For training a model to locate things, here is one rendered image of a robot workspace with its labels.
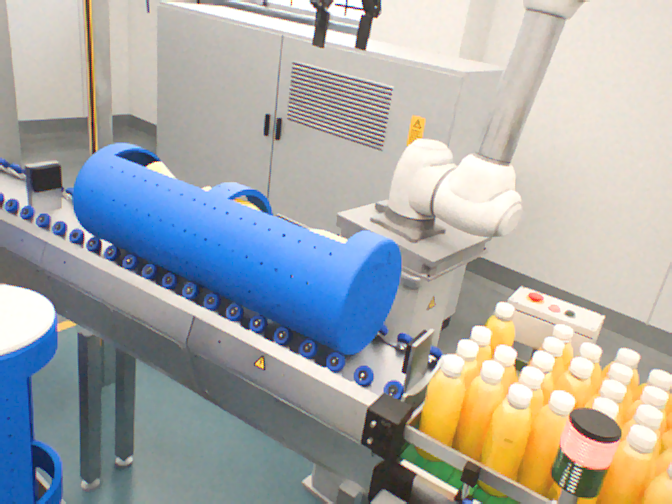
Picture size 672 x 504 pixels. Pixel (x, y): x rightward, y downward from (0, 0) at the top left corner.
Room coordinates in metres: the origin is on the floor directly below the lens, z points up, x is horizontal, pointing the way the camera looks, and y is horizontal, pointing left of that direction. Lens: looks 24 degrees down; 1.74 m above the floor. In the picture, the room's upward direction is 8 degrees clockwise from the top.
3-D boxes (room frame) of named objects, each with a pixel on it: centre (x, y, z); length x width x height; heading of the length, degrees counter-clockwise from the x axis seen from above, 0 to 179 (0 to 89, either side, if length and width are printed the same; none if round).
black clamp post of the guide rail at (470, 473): (0.88, -0.30, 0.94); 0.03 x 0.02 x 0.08; 60
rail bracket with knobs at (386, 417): (0.99, -0.16, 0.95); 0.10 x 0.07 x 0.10; 150
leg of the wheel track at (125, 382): (1.77, 0.66, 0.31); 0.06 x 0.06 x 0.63; 60
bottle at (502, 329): (1.26, -0.40, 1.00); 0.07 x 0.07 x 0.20
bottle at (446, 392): (1.00, -0.25, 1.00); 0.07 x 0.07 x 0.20
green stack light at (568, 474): (0.68, -0.37, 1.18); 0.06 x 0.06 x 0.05
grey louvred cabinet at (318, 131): (3.59, 0.28, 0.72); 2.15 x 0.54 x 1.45; 53
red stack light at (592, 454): (0.68, -0.37, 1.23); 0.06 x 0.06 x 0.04
